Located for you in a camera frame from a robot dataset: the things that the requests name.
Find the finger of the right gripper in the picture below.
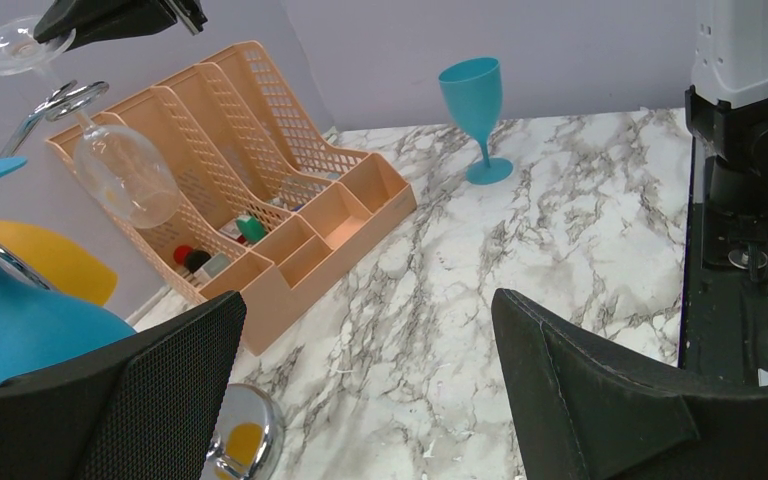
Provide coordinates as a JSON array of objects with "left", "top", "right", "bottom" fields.
[{"left": 33, "top": 0, "right": 207, "bottom": 49}]

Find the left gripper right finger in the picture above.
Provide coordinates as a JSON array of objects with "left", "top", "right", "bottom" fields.
[{"left": 491, "top": 289, "right": 768, "bottom": 479}]

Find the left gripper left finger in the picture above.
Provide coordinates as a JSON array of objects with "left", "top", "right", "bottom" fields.
[{"left": 0, "top": 291, "right": 247, "bottom": 479}]

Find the blue plastic goblet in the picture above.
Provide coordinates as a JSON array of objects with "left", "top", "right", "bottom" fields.
[
  {"left": 438, "top": 57, "right": 513, "bottom": 185},
  {"left": 0, "top": 156, "right": 138, "bottom": 391}
]

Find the short clear wine glass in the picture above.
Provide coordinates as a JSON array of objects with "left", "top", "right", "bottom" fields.
[{"left": 0, "top": 15, "right": 181, "bottom": 229}]

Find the orange plastic goblet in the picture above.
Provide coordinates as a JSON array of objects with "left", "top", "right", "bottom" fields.
[{"left": 0, "top": 219, "right": 118, "bottom": 306}]

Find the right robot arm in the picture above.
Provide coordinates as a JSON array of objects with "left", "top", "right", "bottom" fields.
[{"left": 32, "top": 1, "right": 768, "bottom": 284}]

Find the chrome wine glass rack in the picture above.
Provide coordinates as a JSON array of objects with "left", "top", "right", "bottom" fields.
[{"left": 0, "top": 81, "right": 284, "bottom": 479}]

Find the peach desk organizer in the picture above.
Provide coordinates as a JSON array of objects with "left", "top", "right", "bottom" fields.
[{"left": 46, "top": 40, "right": 420, "bottom": 358}]

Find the black base frame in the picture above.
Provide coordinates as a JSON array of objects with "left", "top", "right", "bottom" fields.
[{"left": 678, "top": 141, "right": 768, "bottom": 388}]

